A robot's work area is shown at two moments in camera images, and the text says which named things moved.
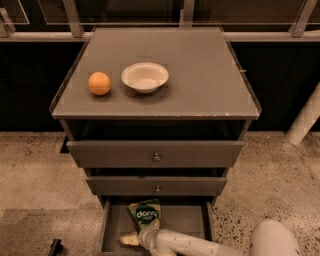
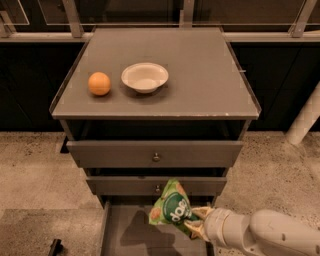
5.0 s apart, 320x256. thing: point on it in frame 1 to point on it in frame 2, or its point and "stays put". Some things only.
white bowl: x=145 y=77 stays put
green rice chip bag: x=146 y=213 to x=173 y=207
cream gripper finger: x=130 y=239 to x=197 y=228
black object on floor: x=56 y=249 stays put
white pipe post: x=306 y=119 stays put
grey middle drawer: x=158 y=186 stays put
